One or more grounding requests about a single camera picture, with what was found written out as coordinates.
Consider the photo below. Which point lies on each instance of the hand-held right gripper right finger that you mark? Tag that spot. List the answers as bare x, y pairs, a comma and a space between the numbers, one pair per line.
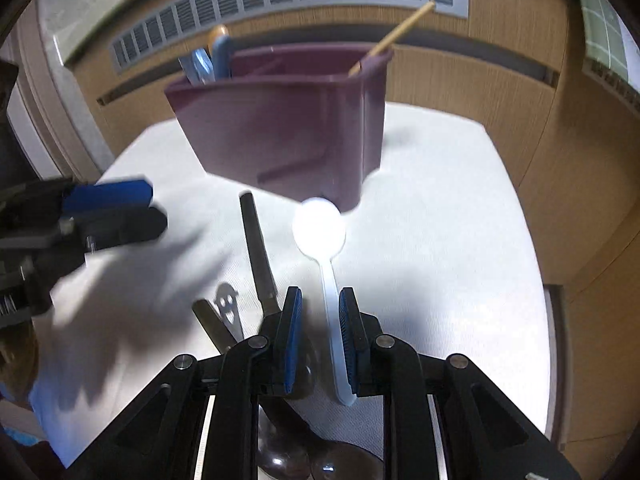
348, 347

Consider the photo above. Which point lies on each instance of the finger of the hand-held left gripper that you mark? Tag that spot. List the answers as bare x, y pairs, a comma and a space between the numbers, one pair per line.
107, 195
130, 230

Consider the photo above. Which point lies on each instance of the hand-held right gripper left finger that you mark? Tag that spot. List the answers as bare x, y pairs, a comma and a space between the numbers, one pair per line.
292, 345

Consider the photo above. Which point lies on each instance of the white plastic spoon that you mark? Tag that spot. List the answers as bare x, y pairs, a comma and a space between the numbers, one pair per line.
320, 232

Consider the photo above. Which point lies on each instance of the grey-blue plastic spoon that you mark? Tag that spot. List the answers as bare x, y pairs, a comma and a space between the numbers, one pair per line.
200, 67

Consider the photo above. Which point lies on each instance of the maroon plastic utensil holder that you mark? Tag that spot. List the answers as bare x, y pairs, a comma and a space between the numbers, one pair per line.
280, 130

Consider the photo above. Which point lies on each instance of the wooden chopstick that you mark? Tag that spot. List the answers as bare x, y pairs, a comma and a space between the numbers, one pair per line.
395, 35

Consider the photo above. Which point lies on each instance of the wooden cabinet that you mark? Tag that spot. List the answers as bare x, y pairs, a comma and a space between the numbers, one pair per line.
475, 70

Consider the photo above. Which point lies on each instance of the green checked cloth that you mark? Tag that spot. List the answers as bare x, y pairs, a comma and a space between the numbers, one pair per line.
602, 30

